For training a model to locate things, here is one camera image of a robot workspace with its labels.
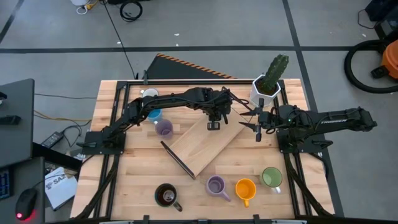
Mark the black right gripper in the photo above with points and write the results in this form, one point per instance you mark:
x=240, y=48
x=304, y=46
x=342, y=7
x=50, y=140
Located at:
x=260, y=135

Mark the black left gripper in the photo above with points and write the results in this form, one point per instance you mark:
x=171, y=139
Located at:
x=216, y=107

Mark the purple ribbed cup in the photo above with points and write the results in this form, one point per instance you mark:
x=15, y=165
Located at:
x=164, y=129

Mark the green mug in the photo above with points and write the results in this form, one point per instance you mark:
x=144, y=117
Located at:
x=271, y=177

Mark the light blue mug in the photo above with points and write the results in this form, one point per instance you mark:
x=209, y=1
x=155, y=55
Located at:
x=154, y=116

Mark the white mug with blue pattern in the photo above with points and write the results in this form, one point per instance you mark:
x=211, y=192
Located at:
x=150, y=92

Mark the orange mug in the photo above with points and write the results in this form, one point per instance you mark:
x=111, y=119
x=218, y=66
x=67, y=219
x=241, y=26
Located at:
x=245, y=189

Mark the lilac mug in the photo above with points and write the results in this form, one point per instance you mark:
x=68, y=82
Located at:
x=215, y=186

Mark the dark speckled mug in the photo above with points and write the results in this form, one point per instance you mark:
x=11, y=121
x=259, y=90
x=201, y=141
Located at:
x=166, y=196

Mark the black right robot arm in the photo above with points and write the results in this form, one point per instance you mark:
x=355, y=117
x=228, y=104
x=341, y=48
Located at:
x=335, y=119

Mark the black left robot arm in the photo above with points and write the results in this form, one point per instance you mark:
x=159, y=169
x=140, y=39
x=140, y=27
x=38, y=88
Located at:
x=174, y=99

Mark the white hexagonal plant pot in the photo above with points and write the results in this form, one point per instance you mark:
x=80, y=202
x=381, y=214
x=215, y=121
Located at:
x=256, y=93

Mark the black device with white connector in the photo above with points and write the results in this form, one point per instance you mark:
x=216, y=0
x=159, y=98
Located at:
x=186, y=82

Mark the green cactus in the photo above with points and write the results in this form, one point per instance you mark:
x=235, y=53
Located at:
x=275, y=73

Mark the black ramp with orange stripes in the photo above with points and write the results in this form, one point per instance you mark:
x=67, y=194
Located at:
x=174, y=70

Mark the orange black vacuum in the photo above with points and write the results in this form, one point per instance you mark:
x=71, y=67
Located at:
x=347, y=67

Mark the orange vacuum cleaner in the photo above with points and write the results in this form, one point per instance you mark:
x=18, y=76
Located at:
x=391, y=59

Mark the black power adapter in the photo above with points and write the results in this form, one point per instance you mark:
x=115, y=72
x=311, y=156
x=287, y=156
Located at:
x=52, y=140

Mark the black metal beam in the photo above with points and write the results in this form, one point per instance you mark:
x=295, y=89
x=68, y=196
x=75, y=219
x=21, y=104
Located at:
x=56, y=155

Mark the white round object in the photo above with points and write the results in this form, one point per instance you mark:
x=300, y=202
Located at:
x=79, y=2

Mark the black equipment case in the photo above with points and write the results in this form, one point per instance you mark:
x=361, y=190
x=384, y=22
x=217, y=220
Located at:
x=385, y=9

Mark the white printed cardboard box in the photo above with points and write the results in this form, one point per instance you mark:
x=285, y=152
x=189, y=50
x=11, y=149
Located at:
x=60, y=189

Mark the black desk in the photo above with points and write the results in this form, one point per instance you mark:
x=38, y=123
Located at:
x=31, y=174

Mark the dark grey desk top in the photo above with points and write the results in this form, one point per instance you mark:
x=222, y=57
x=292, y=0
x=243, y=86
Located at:
x=18, y=140

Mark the small black desk object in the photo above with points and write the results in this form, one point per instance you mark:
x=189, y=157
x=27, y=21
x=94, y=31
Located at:
x=9, y=119

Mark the black computer mouse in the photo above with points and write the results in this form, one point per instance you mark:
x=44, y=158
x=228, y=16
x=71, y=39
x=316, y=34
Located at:
x=26, y=202

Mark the small screen device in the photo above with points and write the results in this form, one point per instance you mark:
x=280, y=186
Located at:
x=4, y=183

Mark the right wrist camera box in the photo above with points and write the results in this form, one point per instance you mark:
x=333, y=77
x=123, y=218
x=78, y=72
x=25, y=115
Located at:
x=265, y=119

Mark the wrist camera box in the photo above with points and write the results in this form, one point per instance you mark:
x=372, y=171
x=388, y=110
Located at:
x=213, y=126
x=265, y=119

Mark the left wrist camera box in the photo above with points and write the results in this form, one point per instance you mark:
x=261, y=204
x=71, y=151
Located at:
x=213, y=126

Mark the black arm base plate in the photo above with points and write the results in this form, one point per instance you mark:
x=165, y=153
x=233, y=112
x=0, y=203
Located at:
x=93, y=149
x=308, y=147

